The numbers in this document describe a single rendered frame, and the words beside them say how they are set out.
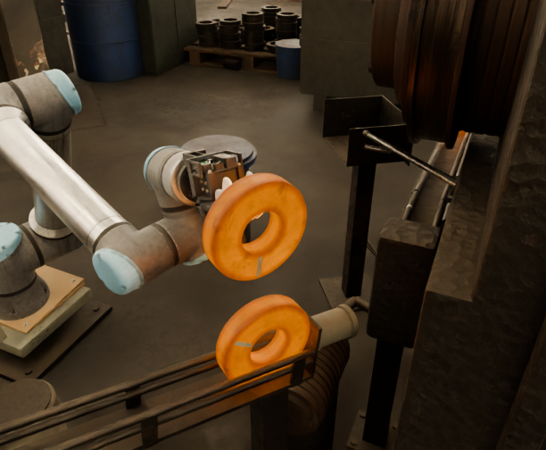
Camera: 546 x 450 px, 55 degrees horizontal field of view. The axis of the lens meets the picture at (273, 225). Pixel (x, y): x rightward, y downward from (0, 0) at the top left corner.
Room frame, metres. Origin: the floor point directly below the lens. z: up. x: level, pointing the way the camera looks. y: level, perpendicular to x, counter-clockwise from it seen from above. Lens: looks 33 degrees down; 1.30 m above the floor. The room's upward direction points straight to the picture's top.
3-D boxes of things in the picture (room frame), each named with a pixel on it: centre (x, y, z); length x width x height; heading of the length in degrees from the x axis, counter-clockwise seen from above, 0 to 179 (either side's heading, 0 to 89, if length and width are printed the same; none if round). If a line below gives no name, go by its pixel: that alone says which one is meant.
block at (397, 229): (0.76, -0.24, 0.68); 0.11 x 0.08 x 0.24; 66
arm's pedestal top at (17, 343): (1.34, 0.85, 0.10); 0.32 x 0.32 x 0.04; 66
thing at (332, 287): (1.56, -0.30, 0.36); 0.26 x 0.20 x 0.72; 11
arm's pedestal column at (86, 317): (1.34, 0.85, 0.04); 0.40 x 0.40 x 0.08; 66
